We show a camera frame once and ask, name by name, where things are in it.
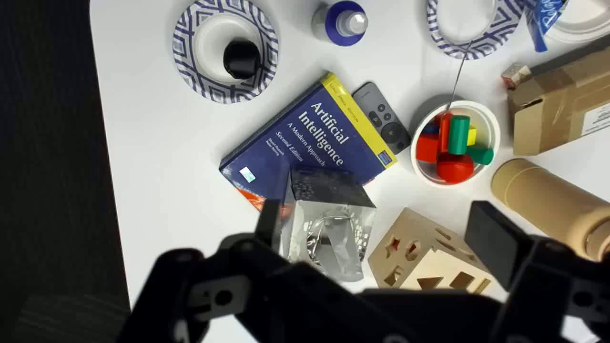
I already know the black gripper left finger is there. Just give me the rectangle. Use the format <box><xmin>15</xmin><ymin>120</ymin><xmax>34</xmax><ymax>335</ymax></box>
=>
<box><xmin>116</xmin><ymin>198</ymin><xmax>359</xmax><ymax>343</ymax></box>

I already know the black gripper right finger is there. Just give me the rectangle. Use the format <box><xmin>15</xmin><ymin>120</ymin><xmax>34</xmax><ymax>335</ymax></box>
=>
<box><xmin>463</xmin><ymin>200</ymin><xmax>610</xmax><ymax>343</ymax></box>

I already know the wooden shape sorter cube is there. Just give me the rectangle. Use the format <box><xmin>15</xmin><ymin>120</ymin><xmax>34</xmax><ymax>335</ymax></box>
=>
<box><xmin>366</xmin><ymin>205</ymin><xmax>494</xmax><ymax>297</ymax></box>

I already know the grey cube tissue box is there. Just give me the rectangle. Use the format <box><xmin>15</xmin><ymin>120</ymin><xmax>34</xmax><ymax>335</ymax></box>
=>
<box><xmin>273</xmin><ymin>162</ymin><xmax>378</xmax><ymax>284</ymax></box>

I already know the red cube block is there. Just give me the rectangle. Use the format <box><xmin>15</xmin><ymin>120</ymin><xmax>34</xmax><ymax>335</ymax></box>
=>
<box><xmin>416</xmin><ymin>133</ymin><xmax>442</xmax><ymax>163</ymax></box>

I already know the small black object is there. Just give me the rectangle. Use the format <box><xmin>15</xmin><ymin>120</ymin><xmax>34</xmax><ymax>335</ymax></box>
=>
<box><xmin>223</xmin><ymin>38</ymin><xmax>261</xmax><ymax>82</ymax></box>

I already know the beige bottle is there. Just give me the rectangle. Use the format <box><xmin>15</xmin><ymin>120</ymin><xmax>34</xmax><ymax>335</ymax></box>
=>
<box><xmin>490</xmin><ymin>158</ymin><xmax>610</xmax><ymax>263</ymax></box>

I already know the small green block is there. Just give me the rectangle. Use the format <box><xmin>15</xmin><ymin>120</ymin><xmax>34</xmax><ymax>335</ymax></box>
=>
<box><xmin>467</xmin><ymin>144</ymin><xmax>496</xmax><ymax>167</ymax></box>

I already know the red cylinder block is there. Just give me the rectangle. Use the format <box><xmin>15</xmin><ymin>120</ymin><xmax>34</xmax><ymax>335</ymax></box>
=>
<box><xmin>435</xmin><ymin>152</ymin><xmax>477</xmax><ymax>184</ymax></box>

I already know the white bowl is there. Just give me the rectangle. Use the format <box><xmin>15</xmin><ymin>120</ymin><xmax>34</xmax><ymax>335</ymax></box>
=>
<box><xmin>410</xmin><ymin>95</ymin><xmax>503</xmax><ymax>188</ymax></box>

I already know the green cylinder block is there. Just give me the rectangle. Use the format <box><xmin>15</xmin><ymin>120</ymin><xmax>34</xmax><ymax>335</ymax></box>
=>
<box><xmin>446</xmin><ymin>114</ymin><xmax>473</xmax><ymax>158</ymax></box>

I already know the blue Artificial Intelligence book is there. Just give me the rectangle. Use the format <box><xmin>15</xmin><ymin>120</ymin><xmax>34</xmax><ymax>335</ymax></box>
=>
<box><xmin>217</xmin><ymin>70</ymin><xmax>400</xmax><ymax>211</ymax></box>

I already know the brown cardboard box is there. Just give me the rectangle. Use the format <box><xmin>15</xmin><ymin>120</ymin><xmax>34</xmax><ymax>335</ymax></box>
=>
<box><xmin>505</xmin><ymin>34</ymin><xmax>610</xmax><ymax>158</ymax></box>

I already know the small wooden block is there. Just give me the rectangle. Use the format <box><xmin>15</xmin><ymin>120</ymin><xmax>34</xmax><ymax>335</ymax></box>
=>
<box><xmin>502</xmin><ymin>62</ymin><xmax>532</xmax><ymax>91</ymax></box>

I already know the black remote control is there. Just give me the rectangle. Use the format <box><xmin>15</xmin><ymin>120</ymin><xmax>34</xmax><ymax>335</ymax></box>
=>
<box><xmin>351</xmin><ymin>80</ymin><xmax>414</xmax><ymax>156</ymax></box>

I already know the blue wrapper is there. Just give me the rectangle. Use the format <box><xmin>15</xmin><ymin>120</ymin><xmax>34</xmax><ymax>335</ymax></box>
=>
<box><xmin>517</xmin><ymin>0</ymin><xmax>570</xmax><ymax>53</ymax></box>

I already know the white plate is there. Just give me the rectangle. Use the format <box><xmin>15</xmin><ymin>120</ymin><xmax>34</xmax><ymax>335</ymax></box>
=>
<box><xmin>551</xmin><ymin>0</ymin><xmax>610</xmax><ymax>40</ymax></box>

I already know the purple spray bottle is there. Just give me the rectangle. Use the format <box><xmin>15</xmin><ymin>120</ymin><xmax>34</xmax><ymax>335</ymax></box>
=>
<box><xmin>311</xmin><ymin>0</ymin><xmax>370</xmax><ymax>47</ymax></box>

